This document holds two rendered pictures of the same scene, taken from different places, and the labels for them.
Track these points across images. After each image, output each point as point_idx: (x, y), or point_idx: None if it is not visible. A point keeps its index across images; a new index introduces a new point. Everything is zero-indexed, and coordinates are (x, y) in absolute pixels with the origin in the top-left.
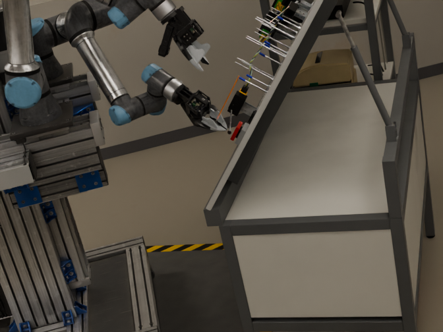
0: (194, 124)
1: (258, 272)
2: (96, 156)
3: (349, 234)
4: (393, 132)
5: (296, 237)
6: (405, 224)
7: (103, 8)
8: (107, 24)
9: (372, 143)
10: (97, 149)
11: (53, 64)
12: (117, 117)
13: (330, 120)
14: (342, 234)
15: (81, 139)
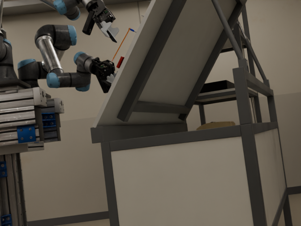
0: (104, 90)
1: (128, 188)
2: (33, 112)
3: (205, 143)
4: (245, 64)
5: (161, 149)
6: (257, 147)
7: (62, 29)
8: (63, 41)
9: None
10: (36, 110)
11: (34, 85)
12: (49, 78)
13: None
14: (199, 145)
15: (24, 97)
